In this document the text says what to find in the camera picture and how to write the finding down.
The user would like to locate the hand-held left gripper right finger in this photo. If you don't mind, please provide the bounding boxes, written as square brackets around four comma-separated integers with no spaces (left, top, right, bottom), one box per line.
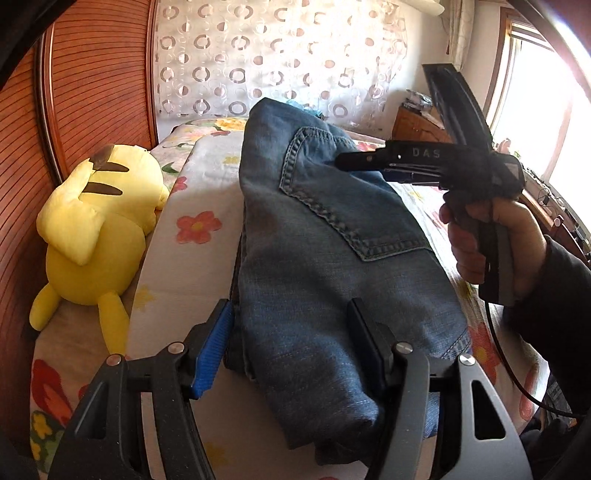
[346,298,532,480]

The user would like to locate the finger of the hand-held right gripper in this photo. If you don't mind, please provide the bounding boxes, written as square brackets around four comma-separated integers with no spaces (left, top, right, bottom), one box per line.
[335,147,419,185]
[422,62,495,153]

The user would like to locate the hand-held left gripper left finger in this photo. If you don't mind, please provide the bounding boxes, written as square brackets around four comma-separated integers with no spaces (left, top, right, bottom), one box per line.
[48,299,236,480]

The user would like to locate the blue denim pants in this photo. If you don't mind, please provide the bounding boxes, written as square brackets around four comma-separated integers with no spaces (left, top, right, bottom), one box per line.
[224,97,474,467]

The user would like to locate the person's right forearm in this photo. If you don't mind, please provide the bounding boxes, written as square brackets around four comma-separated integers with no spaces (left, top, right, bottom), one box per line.
[503,235,591,416]

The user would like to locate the person's right hand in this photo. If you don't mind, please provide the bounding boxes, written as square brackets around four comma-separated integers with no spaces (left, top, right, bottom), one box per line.
[438,196,550,301]

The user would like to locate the pile of papers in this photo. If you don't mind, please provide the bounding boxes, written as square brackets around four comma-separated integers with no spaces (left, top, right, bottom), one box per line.
[405,90,435,112]

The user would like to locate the wooden cabinet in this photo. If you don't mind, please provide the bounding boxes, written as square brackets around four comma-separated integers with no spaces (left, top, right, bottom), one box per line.
[392,104,591,264]

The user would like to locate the beige window curtain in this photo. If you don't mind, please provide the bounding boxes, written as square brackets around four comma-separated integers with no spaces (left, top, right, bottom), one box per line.
[445,0,465,65]

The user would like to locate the window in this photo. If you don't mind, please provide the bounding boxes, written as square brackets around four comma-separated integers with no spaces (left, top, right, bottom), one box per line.
[480,9,591,208]

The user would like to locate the white air conditioner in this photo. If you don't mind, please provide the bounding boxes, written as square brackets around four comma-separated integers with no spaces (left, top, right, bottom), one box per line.
[392,0,446,17]

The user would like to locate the sheer circle-pattern curtain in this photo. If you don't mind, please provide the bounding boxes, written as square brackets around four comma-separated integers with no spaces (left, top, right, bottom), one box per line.
[154,0,419,127]

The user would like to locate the yellow plush toy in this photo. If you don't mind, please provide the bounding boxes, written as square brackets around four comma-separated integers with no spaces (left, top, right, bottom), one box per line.
[28,144,171,356]

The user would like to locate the white printed quilt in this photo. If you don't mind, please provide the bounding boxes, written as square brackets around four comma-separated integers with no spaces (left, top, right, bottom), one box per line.
[124,134,555,480]

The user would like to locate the floral blanket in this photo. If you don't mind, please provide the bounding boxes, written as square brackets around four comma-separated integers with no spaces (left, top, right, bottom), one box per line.
[30,117,250,476]

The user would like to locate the wooden slatted headboard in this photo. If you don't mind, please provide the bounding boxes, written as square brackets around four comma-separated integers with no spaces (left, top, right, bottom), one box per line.
[0,0,160,370]

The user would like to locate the black cable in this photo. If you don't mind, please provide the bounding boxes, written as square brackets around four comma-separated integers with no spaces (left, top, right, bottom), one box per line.
[482,258,585,418]

